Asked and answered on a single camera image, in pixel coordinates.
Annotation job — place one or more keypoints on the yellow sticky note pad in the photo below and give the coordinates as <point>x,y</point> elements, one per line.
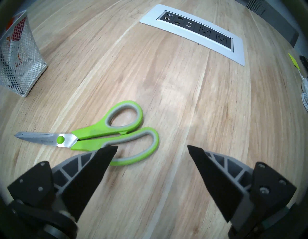
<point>294,61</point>

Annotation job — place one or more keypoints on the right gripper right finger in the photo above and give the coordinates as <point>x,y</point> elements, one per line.
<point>228,185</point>

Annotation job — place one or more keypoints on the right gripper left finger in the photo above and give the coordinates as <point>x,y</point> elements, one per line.
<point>79,180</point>

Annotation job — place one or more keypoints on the grey table power outlet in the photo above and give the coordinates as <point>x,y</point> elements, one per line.
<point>238,48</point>

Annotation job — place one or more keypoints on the white power adapter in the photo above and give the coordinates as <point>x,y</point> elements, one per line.
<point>305,84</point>

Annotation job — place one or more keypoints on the red cap dotted marker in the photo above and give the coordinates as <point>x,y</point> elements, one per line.
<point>16,29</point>

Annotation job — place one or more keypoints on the low grey mesh chair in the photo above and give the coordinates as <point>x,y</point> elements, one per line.
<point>272,16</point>

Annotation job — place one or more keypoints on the white mesh pen holder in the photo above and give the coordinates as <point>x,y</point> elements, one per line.
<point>26,67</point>

